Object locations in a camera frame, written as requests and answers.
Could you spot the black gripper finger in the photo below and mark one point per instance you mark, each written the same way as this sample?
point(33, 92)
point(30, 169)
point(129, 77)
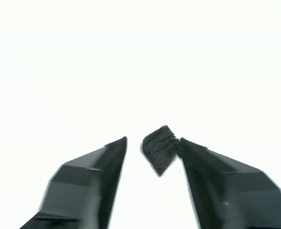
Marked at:
point(231, 190)
point(83, 188)

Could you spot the black foam box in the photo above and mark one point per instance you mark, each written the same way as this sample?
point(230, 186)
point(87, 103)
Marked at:
point(160, 150)

